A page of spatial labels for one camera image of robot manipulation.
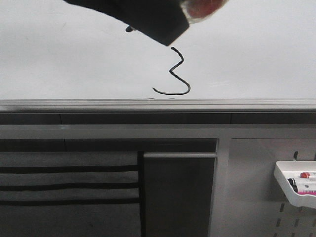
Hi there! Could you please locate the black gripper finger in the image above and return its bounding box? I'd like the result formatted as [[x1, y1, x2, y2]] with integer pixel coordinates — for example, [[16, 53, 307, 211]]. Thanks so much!
[[66, 0, 189, 46]]

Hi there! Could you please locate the white whiteboard marker black tip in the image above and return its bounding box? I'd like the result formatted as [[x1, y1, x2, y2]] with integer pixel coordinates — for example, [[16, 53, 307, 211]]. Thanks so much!
[[125, 26, 136, 33]]

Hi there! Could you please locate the white whiteboard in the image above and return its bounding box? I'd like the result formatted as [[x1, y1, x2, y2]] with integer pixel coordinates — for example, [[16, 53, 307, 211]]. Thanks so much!
[[0, 0, 316, 100]]

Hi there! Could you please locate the grey aluminium whiteboard tray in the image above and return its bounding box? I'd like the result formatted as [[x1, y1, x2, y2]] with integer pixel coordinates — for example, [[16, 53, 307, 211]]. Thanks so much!
[[0, 99, 316, 114]]

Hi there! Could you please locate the white plastic tray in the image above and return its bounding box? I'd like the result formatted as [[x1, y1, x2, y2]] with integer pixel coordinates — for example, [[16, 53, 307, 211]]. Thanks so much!
[[274, 161, 316, 209]]

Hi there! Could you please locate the grey pegboard panel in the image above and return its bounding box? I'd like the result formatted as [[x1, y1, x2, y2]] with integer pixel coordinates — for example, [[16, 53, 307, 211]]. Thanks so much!
[[209, 139, 316, 237]]

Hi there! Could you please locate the black capped marker in tray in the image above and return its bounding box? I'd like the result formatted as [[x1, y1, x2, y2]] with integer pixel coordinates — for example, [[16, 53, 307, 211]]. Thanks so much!
[[287, 178, 316, 192]]

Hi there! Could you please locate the red capped marker in tray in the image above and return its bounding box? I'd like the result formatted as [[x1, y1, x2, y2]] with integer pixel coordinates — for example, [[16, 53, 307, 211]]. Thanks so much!
[[300, 172, 316, 180]]

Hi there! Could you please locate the grey fabric pocket organizer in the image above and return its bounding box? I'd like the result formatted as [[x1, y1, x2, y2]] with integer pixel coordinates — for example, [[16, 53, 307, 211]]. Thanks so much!
[[0, 152, 143, 237]]

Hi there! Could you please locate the pink labelled marker in tray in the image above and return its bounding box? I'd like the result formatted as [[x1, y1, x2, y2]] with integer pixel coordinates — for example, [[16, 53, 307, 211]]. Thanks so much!
[[297, 190, 316, 196]]

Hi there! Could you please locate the dark grey panel with rail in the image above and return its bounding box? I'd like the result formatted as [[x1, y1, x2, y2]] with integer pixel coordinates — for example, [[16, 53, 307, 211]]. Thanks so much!
[[144, 152, 216, 237]]

